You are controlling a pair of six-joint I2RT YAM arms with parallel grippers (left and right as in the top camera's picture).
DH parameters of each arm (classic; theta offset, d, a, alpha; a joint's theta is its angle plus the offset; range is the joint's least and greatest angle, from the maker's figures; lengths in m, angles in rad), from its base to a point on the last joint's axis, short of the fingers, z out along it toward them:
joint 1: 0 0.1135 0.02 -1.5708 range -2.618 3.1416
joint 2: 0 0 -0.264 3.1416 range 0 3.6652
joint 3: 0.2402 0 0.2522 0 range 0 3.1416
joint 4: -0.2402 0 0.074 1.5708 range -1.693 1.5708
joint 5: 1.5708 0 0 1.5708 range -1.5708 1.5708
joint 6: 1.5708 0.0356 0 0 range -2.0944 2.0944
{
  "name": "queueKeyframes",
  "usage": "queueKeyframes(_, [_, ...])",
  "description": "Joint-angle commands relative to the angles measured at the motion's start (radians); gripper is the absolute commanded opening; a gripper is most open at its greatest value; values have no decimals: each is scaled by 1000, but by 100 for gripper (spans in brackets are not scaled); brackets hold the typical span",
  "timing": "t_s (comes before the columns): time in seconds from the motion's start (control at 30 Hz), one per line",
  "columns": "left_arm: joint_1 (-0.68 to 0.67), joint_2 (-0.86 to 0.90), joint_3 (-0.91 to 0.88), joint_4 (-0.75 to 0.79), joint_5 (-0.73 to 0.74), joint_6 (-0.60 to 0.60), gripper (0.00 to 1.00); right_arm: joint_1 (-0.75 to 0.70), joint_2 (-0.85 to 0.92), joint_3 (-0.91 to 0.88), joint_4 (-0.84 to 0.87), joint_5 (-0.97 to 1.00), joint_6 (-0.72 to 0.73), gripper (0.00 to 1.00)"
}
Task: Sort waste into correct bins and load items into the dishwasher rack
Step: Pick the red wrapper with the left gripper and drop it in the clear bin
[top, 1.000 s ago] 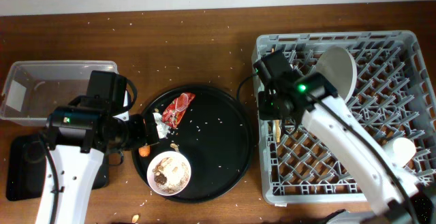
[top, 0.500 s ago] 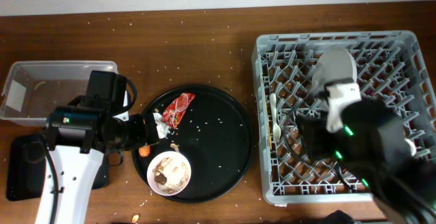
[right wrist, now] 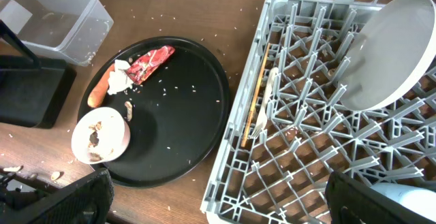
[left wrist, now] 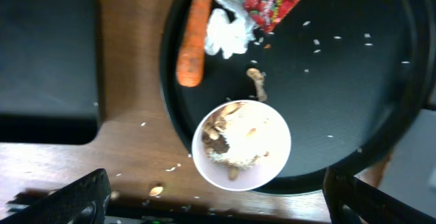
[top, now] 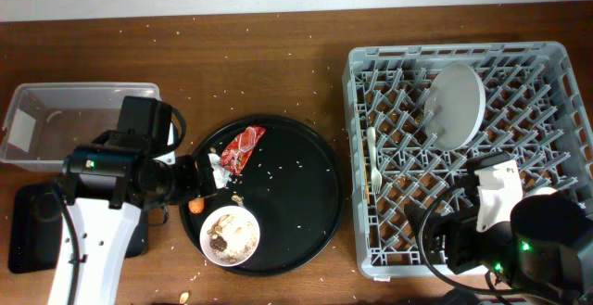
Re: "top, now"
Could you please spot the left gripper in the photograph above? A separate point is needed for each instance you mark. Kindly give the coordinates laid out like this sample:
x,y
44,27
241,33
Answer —
x,y
190,188

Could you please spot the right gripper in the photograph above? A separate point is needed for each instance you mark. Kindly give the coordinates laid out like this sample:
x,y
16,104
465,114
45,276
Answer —
x,y
460,226

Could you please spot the orange carrot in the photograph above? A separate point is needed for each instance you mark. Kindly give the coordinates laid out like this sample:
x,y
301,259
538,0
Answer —
x,y
197,205

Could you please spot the white tissue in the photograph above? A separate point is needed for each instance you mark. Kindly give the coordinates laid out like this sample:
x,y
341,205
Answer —
x,y
221,176

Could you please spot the red snack wrapper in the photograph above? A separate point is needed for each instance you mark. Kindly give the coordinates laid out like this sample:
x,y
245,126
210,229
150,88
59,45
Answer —
x,y
235,156

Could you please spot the white cup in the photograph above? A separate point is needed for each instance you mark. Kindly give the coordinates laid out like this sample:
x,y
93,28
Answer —
x,y
541,191

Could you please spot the white bowl with food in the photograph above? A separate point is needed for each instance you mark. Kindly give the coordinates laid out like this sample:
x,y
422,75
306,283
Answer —
x,y
229,236

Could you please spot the grey plate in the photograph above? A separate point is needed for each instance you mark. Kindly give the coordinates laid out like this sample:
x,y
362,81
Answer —
x,y
457,104

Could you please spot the white plastic fork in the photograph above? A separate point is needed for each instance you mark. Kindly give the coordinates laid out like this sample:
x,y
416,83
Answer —
x,y
376,177

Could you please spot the wooden chopstick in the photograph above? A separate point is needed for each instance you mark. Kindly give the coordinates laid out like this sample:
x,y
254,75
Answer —
x,y
365,172

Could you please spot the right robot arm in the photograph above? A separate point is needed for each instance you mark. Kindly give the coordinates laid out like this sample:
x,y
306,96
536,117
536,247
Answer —
x,y
537,246

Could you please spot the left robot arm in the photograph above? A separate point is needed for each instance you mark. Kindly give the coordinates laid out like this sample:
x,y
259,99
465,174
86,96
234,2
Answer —
x,y
107,185

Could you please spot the grey dishwasher rack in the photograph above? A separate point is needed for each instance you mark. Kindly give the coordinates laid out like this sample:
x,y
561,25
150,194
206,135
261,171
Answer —
x,y
534,112

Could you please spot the round black tray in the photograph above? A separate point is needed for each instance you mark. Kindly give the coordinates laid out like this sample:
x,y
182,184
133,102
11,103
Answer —
x,y
293,186

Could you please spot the peanut on table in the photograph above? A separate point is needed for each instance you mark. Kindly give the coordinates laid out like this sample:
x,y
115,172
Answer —
x,y
184,297

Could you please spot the clear plastic bin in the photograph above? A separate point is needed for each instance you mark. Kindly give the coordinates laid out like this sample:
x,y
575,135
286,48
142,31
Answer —
x,y
46,121

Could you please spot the black rectangular tray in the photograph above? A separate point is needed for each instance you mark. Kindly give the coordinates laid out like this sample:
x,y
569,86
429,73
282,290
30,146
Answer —
x,y
36,230

